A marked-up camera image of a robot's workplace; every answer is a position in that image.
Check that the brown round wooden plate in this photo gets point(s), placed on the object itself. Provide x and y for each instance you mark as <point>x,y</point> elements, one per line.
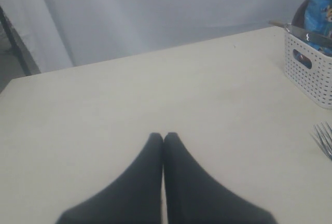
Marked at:
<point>299,17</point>

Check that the brown wooden chopstick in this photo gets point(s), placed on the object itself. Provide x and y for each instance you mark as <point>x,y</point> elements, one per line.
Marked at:
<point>276,23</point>

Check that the white perforated plastic basket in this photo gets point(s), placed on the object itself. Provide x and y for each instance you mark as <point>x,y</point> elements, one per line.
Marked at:
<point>309,70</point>

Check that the blue chips snack bag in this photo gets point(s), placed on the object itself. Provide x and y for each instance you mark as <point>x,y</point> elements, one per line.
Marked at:
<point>318,17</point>

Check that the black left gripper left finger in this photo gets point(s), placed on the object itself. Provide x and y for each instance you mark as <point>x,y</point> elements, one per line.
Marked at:
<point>134,197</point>

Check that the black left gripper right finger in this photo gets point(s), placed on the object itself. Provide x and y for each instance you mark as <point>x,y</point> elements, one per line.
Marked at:
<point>193,196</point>

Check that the silver metal fork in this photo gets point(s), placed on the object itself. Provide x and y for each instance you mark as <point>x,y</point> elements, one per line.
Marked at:
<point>323,138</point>

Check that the dark metal frame post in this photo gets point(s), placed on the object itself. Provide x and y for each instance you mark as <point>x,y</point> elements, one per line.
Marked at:
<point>14,46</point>

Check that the silver table knife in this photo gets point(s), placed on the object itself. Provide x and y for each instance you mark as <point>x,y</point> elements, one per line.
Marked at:
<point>309,36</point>

